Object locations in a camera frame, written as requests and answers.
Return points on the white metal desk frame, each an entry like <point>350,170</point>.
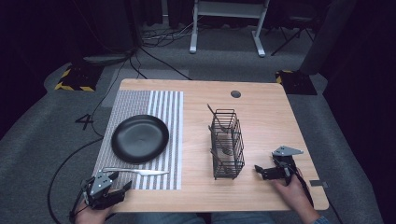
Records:
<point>229,18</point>

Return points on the silver table knife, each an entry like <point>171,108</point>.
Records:
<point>137,171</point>

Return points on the black yellow striped stand base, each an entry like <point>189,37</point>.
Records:
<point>79,77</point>
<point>295,81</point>

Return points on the grey striped woven placemat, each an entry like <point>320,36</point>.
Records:
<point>168,124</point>

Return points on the person's right hand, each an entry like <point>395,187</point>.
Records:
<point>293,193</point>

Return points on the black tripod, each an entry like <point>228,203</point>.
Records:
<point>292,34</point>

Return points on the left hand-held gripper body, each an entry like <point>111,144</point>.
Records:
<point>99,190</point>

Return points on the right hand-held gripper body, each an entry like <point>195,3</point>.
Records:
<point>285,161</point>

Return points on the black round plate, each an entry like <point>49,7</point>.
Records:
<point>140,138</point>

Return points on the grey padded stand column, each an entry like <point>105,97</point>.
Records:
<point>327,37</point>

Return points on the grey tape strip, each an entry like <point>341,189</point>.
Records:
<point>318,183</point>

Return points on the silver spoon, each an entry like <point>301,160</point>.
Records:
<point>221,143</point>
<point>221,163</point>

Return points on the person's left hand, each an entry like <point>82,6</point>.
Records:
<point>91,215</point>

